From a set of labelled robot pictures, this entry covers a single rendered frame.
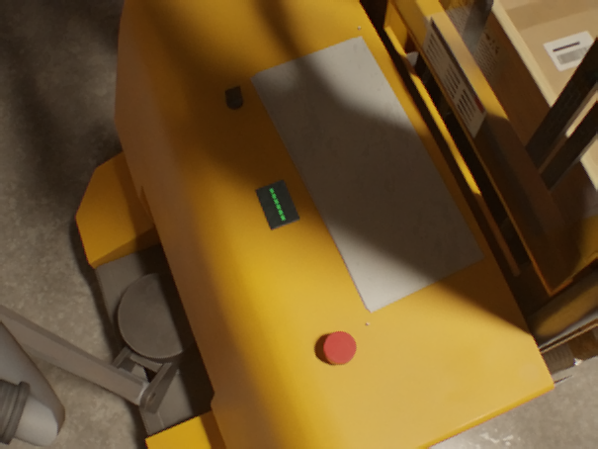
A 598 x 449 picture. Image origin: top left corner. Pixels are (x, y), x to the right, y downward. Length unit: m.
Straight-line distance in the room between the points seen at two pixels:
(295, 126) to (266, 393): 0.36
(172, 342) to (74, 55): 1.15
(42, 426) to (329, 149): 0.59
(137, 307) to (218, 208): 0.49
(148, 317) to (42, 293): 0.62
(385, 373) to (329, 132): 0.33
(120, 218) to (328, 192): 0.71
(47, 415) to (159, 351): 0.88
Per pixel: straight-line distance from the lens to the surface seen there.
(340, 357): 0.79
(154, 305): 1.33
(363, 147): 0.91
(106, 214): 1.52
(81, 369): 1.00
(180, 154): 0.96
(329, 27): 1.02
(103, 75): 2.12
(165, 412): 1.45
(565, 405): 1.85
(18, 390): 0.44
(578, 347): 1.27
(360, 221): 0.87
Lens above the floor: 1.71
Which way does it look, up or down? 70 degrees down
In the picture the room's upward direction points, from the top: straight up
